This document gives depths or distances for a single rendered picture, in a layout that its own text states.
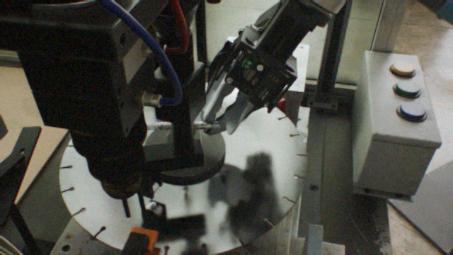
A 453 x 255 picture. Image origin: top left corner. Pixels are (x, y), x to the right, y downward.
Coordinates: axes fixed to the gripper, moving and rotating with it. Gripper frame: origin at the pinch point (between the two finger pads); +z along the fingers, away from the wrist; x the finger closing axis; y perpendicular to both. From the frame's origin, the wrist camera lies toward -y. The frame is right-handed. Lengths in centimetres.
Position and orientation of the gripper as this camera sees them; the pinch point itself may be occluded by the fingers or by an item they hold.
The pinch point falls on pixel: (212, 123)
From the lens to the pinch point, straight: 53.6
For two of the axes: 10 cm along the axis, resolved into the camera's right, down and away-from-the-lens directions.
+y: -1.4, 4.8, -8.6
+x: 8.4, 5.1, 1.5
